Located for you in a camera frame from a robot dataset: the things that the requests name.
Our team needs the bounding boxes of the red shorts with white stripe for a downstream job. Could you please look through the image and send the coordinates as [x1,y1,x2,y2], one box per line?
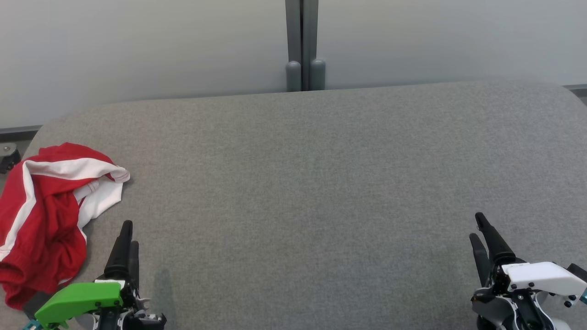
[0,142,131,310]

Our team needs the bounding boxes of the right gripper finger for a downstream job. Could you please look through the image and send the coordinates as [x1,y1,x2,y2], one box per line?
[475,212,517,267]
[469,233,492,287]

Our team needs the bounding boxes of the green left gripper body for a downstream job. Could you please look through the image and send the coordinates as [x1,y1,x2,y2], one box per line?
[34,280,166,330]

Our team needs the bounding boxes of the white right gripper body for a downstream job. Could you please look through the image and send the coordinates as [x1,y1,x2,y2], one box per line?
[487,261,587,307]

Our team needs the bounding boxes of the black caster wheel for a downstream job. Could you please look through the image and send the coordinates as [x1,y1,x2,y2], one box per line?
[0,143,22,175]

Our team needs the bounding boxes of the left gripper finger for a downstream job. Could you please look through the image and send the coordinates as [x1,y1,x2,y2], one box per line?
[129,241,140,290]
[105,220,134,281]

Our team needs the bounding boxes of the grey fabric sofa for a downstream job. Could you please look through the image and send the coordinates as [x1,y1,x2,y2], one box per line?
[0,80,587,330]

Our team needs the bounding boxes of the grey partition post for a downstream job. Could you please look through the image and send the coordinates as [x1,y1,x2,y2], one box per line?
[285,0,303,92]
[302,0,327,91]

